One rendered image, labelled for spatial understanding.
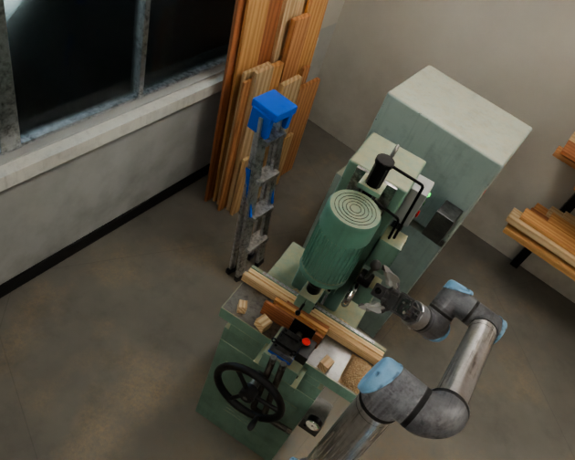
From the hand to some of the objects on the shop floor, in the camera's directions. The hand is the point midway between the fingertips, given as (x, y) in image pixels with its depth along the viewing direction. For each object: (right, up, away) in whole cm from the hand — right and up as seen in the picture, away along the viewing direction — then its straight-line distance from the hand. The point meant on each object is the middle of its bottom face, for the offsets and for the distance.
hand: (369, 284), depth 165 cm
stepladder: (-58, -2, +164) cm, 174 cm away
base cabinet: (-39, -68, +110) cm, 135 cm away
